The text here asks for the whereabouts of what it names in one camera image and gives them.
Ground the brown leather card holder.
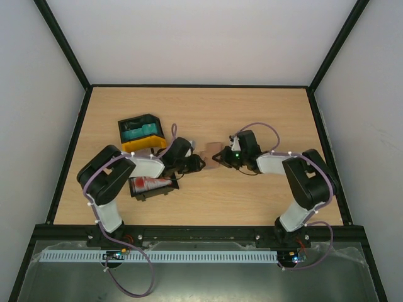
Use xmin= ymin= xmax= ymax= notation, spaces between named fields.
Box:
xmin=200 ymin=142 xmax=223 ymax=169

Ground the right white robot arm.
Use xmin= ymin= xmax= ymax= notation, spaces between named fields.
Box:
xmin=212 ymin=130 xmax=339 ymax=247

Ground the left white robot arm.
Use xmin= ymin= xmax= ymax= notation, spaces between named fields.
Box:
xmin=76 ymin=137 xmax=206 ymax=233

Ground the yellow bin with white cards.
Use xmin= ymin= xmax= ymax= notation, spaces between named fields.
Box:
xmin=122 ymin=135 xmax=167 ymax=153

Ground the teal card stack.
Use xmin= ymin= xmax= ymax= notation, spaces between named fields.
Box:
xmin=122 ymin=123 xmax=158 ymax=141

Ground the red card stack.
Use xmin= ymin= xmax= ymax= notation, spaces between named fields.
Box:
xmin=132 ymin=177 xmax=172 ymax=194

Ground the black bin with red cards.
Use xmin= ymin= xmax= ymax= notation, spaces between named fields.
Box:
xmin=128 ymin=177 xmax=179 ymax=201

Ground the black bin with teal cards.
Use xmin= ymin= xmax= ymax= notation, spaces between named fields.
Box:
xmin=118 ymin=114 xmax=164 ymax=143

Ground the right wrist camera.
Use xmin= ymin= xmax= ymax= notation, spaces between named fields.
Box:
xmin=230 ymin=135 xmax=241 ymax=152

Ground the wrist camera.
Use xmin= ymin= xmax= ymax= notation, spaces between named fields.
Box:
xmin=185 ymin=140 xmax=196 ymax=157
xmin=230 ymin=135 xmax=241 ymax=152

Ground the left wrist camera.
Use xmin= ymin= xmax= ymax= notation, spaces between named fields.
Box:
xmin=185 ymin=140 xmax=196 ymax=157

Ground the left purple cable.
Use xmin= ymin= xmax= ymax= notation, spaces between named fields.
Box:
xmin=82 ymin=123 xmax=156 ymax=297

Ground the purple cable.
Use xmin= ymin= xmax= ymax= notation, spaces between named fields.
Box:
xmin=234 ymin=121 xmax=334 ymax=272
xmin=82 ymin=123 xmax=156 ymax=297

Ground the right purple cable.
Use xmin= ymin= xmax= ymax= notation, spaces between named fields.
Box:
xmin=234 ymin=121 xmax=334 ymax=272

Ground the light blue slotted cable duct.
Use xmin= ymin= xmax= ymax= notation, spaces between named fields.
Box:
xmin=38 ymin=250 xmax=278 ymax=264

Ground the black aluminium frame rail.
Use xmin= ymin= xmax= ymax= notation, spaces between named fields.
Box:
xmin=31 ymin=222 xmax=368 ymax=249

